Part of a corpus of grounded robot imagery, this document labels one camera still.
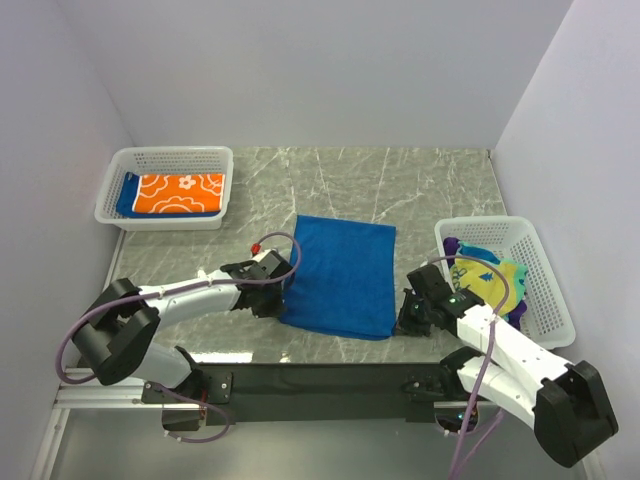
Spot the aluminium rail frame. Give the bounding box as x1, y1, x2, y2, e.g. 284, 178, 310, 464
29, 234, 146, 480

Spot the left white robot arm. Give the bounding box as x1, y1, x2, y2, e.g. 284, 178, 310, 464
70, 249, 295, 402

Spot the purple towel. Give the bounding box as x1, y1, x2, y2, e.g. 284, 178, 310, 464
442, 236, 531, 331

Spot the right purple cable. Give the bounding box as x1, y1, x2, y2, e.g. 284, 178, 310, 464
424, 254, 511, 480

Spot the white plastic basket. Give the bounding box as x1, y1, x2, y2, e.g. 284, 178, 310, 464
94, 146, 234, 231
434, 215, 576, 350

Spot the orange floral folded towel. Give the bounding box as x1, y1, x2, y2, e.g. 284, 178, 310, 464
130, 172, 226, 215

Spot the right white plastic basket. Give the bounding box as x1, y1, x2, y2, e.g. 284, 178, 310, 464
434, 215, 576, 350

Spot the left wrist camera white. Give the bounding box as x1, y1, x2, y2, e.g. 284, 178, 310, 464
250, 243, 274, 262

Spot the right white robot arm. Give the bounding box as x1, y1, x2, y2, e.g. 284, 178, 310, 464
398, 265, 619, 467

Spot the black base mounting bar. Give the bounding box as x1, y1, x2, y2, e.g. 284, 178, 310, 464
142, 362, 494, 426

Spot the left white plastic basket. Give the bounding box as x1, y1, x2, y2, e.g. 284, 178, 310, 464
94, 146, 234, 231

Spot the purple cable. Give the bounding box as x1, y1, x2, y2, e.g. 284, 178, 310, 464
54, 232, 302, 385
424, 254, 511, 480

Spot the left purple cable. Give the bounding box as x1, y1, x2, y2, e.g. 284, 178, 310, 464
54, 232, 302, 385

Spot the yellow teal patterned towel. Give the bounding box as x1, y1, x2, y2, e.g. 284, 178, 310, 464
448, 241, 530, 316

